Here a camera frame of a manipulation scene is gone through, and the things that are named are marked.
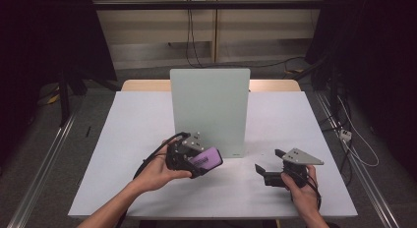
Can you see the wooden table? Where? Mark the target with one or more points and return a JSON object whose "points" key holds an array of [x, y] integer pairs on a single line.
{"points": [[144, 85]]}

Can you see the person's right hand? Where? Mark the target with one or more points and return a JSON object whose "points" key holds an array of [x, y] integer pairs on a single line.
{"points": [[303, 195]]}

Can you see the black metal stand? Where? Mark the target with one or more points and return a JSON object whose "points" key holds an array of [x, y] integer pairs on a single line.
{"points": [[64, 100]]}

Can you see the metal floor rail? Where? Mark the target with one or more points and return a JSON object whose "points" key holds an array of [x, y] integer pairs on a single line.
{"points": [[52, 156], [370, 188]]}

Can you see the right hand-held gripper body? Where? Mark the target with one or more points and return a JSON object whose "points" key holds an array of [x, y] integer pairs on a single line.
{"points": [[295, 165]]}

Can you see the black horizontal bar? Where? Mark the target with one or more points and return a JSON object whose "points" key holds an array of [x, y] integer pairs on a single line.
{"points": [[209, 5]]}

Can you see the person's left hand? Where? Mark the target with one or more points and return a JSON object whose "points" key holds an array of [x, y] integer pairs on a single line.
{"points": [[157, 172]]}

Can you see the white table mat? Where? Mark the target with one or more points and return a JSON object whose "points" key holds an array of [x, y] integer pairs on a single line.
{"points": [[131, 129]]}

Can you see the pale green whiteboard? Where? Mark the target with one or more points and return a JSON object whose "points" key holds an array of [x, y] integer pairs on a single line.
{"points": [[209, 106]]}

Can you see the black curtain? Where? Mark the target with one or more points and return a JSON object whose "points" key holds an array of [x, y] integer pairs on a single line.
{"points": [[377, 57], [39, 41]]}

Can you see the white power strip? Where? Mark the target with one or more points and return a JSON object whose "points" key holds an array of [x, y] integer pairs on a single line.
{"points": [[345, 135]]}

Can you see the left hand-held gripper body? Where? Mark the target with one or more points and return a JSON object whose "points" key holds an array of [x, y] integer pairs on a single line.
{"points": [[178, 154]]}

